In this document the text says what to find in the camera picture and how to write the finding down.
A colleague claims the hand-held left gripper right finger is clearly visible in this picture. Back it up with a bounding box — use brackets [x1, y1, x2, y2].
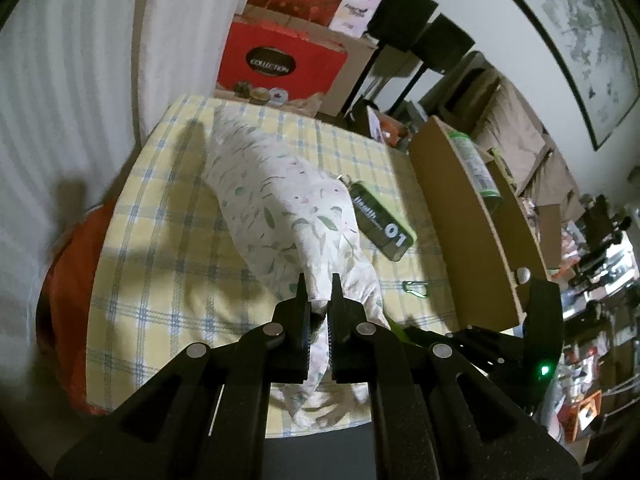
[327, 273, 583, 480]

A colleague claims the orange cloth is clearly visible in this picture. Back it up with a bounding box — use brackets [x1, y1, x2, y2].
[36, 205, 116, 417]

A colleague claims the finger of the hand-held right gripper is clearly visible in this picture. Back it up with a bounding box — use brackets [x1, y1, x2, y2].
[402, 326, 528, 378]

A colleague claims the dark green flat bottle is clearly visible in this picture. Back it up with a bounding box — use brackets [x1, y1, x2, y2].
[348, 179, 414, 262]

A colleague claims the orange box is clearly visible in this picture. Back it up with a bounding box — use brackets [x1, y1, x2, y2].
[576, 389, 602, 432]

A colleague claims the floral white pillow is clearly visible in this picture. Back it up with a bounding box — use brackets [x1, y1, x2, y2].
[200, 107, 396, 428]

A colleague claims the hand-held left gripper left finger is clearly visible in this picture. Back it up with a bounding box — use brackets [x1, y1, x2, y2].
[52, 272, 313, 480]

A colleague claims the wooden board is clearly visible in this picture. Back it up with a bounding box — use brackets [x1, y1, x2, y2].
[409, 115, 552, 332]

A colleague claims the white curtain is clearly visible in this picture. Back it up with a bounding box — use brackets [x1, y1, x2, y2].
[0, 0, 241, 411]

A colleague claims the white and pink bag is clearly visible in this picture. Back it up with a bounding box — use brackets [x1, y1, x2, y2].
[329, 0, 384, 37]

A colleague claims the red collection gift box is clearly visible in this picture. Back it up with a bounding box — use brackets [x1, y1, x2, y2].
[216, 22, 348, 106]

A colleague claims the framed wall picture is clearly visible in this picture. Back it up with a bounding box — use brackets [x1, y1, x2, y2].
[507, 0, 638, 152]

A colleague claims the white printed card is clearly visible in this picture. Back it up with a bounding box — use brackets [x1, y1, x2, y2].
[366, 106, 387, 142]

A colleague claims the green spray can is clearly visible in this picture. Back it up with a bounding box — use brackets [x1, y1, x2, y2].
[446, 131, 502, 212]

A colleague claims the yellow plaid bedsheet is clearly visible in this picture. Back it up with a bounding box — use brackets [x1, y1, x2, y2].
[85, 94, 461, 438]

